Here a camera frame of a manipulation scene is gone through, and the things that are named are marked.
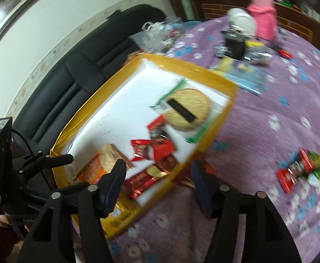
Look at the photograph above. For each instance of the bottle in pink knit cover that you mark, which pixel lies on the bottle in pink knit cover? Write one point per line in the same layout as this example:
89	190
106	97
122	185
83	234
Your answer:
261	19

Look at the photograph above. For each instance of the dark red gold snack packet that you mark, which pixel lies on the dark red gold snack packet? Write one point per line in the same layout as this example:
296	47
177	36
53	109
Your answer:
184	180
143	180

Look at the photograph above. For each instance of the small red wrapper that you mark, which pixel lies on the small red wrapper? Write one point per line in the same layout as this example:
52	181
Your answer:
285	53

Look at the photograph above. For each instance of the framed wall picture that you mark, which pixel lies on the framed wall picture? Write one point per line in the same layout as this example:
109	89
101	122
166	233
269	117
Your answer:
9	8

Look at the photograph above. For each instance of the black sofa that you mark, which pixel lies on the black sofa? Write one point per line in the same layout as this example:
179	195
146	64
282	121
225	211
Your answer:
80	74

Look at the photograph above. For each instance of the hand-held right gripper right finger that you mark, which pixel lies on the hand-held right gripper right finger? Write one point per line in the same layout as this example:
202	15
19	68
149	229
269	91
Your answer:
203	194

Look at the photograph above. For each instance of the purple floral tablecloth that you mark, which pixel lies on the purple floral tablecloth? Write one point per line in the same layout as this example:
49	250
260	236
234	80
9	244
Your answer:
258	115

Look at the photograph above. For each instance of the blue yellow booklet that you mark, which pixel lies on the blue yellow booklet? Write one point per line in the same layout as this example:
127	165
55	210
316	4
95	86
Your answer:
242	74

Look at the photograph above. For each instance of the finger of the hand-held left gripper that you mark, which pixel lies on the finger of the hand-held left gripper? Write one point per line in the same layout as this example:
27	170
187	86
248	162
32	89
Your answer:
56	161

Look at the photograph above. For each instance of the orange cracker packet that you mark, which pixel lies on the orange cracker packet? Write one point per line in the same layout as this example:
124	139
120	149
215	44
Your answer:
108	156

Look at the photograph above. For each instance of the red black snack packet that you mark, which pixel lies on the red black snack packet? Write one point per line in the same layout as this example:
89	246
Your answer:
294	169

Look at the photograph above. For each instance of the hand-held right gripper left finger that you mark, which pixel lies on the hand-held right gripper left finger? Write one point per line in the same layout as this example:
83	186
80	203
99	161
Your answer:
112	190

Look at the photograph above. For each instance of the yellow cardboard box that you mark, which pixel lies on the yellow cardboard box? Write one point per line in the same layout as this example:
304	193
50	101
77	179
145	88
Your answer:
121	93

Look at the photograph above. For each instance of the round cracker packet green edge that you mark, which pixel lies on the round cracker packet green edge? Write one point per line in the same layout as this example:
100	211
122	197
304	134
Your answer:
188	106

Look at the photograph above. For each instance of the small red candy packet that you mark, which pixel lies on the small red candy packet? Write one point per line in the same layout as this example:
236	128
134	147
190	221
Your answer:
140	149

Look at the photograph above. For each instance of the wooden cabinet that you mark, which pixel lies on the wooden cabinet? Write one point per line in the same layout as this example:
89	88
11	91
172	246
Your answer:
217	8

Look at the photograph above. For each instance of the white bowl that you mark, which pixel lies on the white bowl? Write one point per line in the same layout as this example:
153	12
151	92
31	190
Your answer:
240	19

